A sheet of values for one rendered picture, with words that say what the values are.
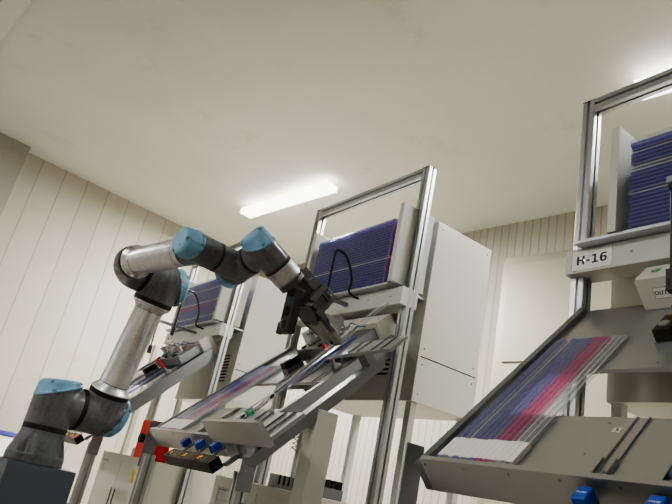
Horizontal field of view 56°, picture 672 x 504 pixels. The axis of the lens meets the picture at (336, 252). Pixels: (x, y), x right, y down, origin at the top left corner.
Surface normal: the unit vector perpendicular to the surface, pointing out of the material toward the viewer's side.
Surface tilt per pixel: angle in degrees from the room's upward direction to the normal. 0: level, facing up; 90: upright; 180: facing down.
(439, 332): 90
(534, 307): 90
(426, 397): 90
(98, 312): 90
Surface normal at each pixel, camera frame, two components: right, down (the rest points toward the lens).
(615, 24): -0.20, 0.91
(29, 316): 0.68, -0.14
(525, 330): -0.71, -0.39
